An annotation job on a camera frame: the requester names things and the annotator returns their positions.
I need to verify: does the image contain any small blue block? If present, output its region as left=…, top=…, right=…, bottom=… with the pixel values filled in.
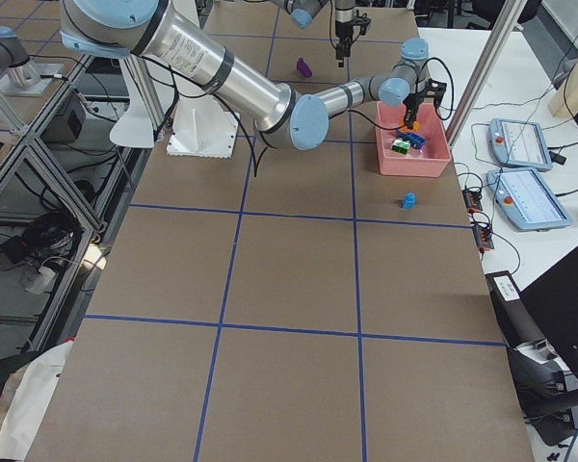
left=402, top=192, right=417, bottom=210

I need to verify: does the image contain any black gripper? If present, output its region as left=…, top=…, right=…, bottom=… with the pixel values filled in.
left=328, top=7, right=371, bottom=67
left=404, top=78, right=447, bottom=129

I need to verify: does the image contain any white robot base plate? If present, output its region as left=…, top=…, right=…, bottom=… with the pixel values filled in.
left=167, top=100, right=238, bottom=159

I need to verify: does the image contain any green block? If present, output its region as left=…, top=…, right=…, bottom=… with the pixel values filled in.
left=391, top=139, right=411, bottom=155

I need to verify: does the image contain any pink plastic box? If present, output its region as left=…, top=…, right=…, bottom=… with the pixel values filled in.
left=375, top=102, right=452, bottom=178

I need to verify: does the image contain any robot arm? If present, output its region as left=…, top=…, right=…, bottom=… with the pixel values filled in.
left=272, top=0, right=371, bottom=67
left=60, top=1, right=446, bottom=150

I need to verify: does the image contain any black power strip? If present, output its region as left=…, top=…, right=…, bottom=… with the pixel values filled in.
left=462, top=188, right=483, bottom=213
left=471, top=221, right=494, bottom=253

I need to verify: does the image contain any long blue block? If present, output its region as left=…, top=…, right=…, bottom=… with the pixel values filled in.
left=396, top=129, right=427, bottom=149

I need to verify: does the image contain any aluminium frame post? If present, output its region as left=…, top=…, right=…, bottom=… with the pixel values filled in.
left=446, top=0, right=527, bottom=147

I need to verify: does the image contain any black power adapter box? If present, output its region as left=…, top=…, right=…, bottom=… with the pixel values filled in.
left=493, top=273, right=520, bottom=302

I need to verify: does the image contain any teach pendant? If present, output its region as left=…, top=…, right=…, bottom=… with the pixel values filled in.
left=488, top=118, right=552, bottom=171
left=486, top=167, right=572, bottom=231

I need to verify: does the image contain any black laptop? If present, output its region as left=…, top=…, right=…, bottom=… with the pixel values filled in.
left=521, top=245, right=578, bottom=373

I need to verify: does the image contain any purple block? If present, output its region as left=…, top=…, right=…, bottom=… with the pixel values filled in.
left=296, top=57, right=313, bottom=78

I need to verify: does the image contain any lower teach pendant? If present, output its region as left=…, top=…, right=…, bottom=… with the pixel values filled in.
left=486, top=167, right=572, bottom=231

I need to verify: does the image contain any upper teach pendant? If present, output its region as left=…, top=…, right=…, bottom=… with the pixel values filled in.
left=488, top=118, right=552, bottom=171

